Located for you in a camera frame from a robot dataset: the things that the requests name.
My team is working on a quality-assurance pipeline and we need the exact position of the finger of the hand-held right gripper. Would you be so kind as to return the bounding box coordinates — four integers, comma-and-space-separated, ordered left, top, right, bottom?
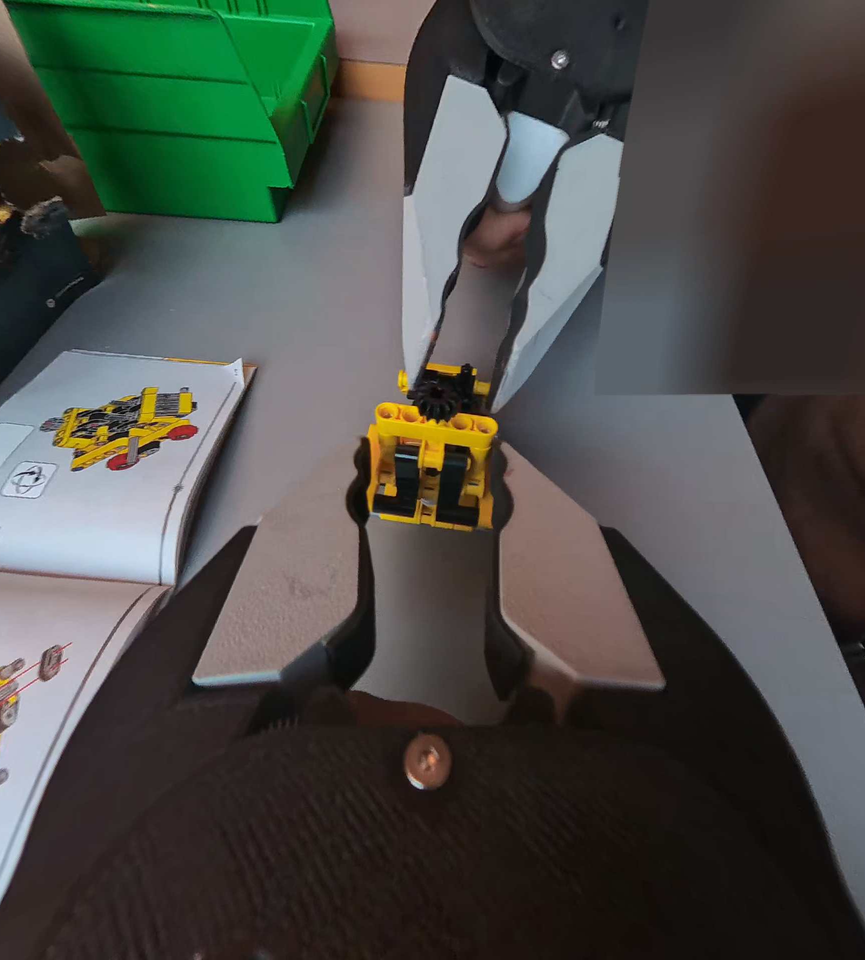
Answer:
400, 73, 512, 367
491, 133, 626, 414

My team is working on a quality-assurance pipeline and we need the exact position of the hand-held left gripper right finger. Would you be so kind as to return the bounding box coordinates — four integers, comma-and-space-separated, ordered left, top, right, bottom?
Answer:
482, 442, 667, 696

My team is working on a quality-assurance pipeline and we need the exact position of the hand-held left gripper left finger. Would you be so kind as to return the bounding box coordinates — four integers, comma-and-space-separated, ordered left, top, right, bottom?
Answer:
192, 438, 378, 687

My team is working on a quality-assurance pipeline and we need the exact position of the yellow black lego model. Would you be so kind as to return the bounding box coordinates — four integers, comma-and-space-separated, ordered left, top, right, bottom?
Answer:
367, 363, 500, 533

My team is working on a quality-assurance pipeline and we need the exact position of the open lego instruction booklet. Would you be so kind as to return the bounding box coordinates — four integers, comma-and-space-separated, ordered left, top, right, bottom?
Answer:
0, 348, 258, 954

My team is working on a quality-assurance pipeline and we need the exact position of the person's right hand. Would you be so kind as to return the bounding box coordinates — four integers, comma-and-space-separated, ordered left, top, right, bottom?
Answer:
464, 201, 533, 269

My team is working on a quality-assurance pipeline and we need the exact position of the wooden ledge strip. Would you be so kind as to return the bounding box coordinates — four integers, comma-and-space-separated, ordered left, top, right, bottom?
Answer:
331, 60, 411, 103

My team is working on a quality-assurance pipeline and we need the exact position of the green plastic storage bin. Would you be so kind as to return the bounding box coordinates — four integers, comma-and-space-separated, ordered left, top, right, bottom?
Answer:
3, 0, 341, 225

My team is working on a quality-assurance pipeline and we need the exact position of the person's dark clothing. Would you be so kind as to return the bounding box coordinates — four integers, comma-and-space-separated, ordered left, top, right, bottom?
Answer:
732, 393, 865, 822

